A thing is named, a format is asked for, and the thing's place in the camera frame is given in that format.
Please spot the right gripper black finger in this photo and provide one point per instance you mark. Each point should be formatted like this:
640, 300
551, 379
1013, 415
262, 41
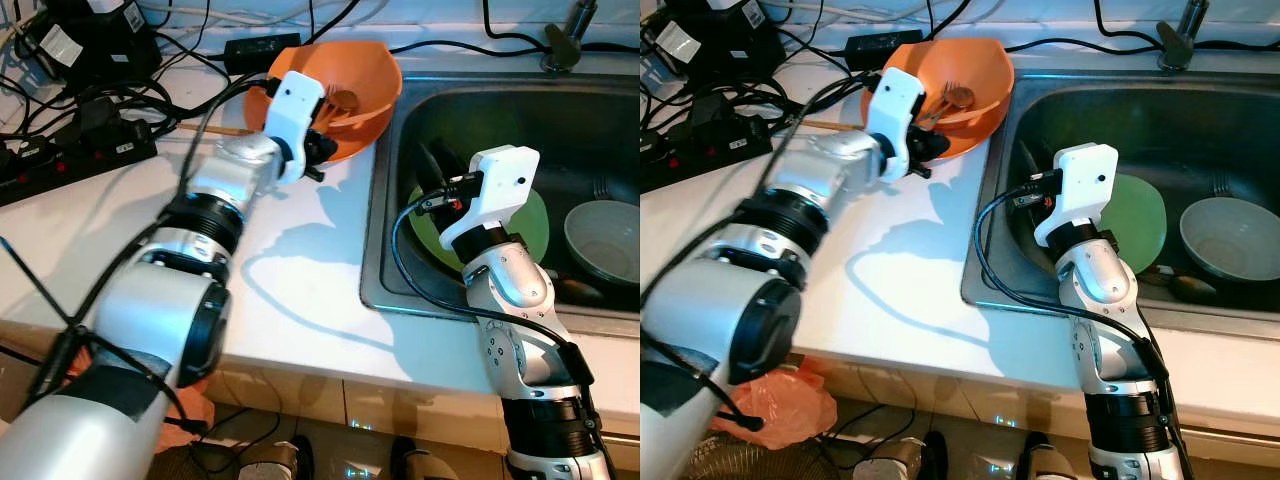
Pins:
430, 165
1028, 160

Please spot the wooden chopstick patterned tip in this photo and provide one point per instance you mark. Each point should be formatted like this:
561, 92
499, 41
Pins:
215, 129
830, 125

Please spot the metal fork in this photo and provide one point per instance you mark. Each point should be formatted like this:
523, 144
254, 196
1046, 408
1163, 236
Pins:
335, 118
940, 105

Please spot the brown spoon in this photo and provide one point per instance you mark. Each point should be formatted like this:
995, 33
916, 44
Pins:
960, 97
345, 99

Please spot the stainless steel sink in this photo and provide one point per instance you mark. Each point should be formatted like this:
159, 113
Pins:
1120, 110
500, 110

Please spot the green plate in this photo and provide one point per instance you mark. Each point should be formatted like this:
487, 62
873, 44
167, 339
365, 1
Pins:
535, 235
1140, 225

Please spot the black power adapter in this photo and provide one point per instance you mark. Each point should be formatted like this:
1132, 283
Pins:
885, 45
260, 50

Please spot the grey bowl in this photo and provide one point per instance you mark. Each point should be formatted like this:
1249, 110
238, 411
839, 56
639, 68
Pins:
600, 240
1230, 240

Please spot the dark spoon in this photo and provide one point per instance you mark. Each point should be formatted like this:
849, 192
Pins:
1195, 286
580, 290

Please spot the black power strip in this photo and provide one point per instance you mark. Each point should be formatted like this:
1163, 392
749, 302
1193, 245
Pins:
100, 160
720, 150

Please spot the black device with label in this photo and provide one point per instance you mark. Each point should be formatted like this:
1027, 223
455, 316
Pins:
710, 40
100, 50

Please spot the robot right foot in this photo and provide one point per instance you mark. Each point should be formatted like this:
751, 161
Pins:
420, 462
1045, 462

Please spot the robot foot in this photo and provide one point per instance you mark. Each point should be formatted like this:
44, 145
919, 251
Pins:
420, 462
900, 460
270, 460
1045, 462

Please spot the orange plastic bag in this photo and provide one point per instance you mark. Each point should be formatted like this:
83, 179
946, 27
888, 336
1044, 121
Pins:
195, 410
790, 405

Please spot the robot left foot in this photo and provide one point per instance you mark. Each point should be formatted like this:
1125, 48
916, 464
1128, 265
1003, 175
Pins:
900, 460
270, 460

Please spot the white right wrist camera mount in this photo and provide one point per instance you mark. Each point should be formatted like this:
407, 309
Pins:
1085, 185
500, 185

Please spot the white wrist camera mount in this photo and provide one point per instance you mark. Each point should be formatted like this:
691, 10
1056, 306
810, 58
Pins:
500, 185
1085, 185
895, 105
295, 110

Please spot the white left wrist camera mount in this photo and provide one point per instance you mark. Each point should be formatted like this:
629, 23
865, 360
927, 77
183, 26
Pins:
295, 110
895, 105

